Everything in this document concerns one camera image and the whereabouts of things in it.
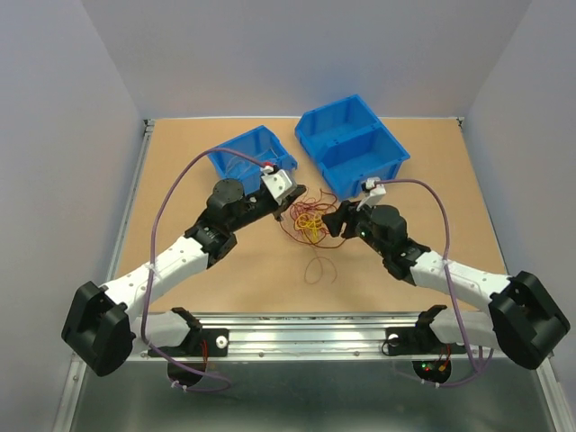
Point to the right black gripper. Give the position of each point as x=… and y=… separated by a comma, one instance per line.
x=347, y=211

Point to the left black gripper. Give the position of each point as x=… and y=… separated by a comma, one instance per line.
x=299, y=190

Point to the small blue plastic bin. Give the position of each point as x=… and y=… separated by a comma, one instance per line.
x=259, y=143

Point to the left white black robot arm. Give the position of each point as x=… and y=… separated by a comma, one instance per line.
x=100, y=319

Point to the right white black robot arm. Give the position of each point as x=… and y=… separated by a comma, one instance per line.
x=513, y=314

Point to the large blue divided bin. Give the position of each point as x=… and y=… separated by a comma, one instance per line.
x=348, y=143

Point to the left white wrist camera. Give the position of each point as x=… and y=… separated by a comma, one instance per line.
x=278, y=182

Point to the aluminium extrusion rail frame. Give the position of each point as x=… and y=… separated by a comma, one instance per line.
x=314, y=275

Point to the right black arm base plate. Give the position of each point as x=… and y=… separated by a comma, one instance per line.
x=413, y=341

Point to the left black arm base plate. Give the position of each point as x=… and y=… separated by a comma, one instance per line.
x=210, y=342

